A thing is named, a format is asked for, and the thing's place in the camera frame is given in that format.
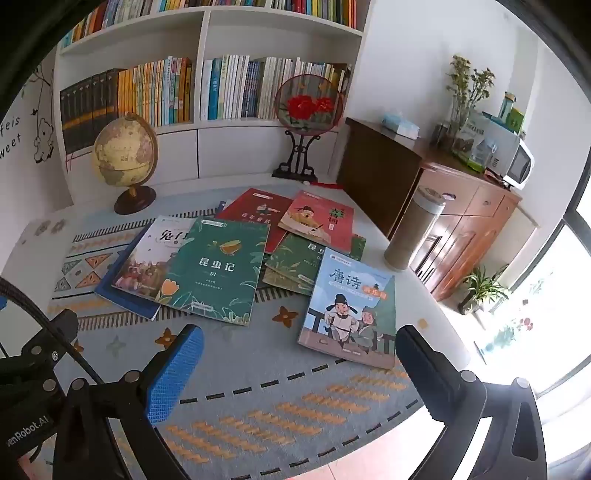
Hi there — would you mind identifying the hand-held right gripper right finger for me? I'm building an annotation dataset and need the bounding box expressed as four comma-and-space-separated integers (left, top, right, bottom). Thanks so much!
394, 324, 550, 480

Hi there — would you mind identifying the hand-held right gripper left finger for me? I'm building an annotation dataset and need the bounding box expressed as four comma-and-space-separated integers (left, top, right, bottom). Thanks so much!
53, 323, 205, 480

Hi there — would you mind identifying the dark blue book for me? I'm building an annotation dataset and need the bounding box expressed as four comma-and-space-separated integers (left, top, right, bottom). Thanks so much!
93, 226, 160, 320

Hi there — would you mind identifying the green book cabbage print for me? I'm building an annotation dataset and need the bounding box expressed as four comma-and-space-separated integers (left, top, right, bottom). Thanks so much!
262, 233, 365, 297

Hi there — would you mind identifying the pink poet cover book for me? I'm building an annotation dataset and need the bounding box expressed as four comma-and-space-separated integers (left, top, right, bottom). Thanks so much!
277, 190, 356, 245

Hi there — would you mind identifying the row of black books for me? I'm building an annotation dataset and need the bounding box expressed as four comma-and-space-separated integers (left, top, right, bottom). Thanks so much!
60, 69, 120, 155

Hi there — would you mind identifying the row of yellow orange books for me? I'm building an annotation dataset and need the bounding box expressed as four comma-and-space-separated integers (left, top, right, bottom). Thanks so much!
117, 58, 194, 127

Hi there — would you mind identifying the row of white blue books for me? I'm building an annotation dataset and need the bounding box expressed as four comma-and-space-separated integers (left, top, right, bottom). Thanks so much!
201, 55, 352, 121

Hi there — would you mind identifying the row of colourful books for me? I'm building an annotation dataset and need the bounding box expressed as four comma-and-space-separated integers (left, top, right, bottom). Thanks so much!
60, 0, 358, 49

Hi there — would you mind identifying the patterned blue table mat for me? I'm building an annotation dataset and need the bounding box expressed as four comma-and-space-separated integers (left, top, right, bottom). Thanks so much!
18, 191, 416, 480

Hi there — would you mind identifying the potted green plant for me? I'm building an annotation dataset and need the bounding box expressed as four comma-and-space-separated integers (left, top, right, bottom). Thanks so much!
445, 54, 496, 139
457, 265, 511, 317

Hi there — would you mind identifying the light blue poets cover book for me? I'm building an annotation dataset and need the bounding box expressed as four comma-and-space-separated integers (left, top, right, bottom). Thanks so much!
297, 248, 397, 370

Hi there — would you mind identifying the green book tulip print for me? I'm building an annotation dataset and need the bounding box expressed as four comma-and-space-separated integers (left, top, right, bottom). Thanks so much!
159, 217, 271, 328

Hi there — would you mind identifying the beige thermos bottle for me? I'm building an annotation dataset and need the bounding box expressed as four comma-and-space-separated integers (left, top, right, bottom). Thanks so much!
384, 185, 446, 272

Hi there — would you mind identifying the red book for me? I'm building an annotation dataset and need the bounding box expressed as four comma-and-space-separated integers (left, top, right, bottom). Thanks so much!
215, 187, 296, 254

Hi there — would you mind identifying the beige desk globe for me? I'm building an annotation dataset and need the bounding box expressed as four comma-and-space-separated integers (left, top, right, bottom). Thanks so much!
93, 113, 158, 215

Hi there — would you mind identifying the wooden cabinet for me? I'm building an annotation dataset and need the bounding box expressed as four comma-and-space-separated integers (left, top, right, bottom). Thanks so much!
337, 117, 539, 303

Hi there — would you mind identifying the white microwave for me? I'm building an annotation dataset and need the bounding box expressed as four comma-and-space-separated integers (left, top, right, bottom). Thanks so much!
480, 131, 535, 190

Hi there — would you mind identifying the green white package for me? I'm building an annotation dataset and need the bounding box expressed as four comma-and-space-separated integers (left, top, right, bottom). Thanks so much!
452, 111, 497, 171

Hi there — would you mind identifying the light blue tissue box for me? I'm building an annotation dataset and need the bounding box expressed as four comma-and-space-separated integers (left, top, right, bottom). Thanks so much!
382, 113, 421, 139

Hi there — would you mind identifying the green box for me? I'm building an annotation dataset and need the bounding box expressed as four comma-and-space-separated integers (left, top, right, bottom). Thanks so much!
496, 92, 527, 134

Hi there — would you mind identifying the embroidered round fan on stand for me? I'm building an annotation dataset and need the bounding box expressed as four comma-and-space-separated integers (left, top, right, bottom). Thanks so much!
271, 74, 345, 185

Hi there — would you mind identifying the white bookshelf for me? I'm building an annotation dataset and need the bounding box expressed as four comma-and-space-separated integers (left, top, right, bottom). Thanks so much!
53, 0, 370, 197

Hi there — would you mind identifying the black cable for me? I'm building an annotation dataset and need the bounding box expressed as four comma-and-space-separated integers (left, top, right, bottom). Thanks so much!
0, 276, 108, 386

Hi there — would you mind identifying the cartoon wall sticker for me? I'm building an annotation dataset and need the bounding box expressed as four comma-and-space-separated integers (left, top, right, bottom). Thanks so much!
0, 65, 58, 167

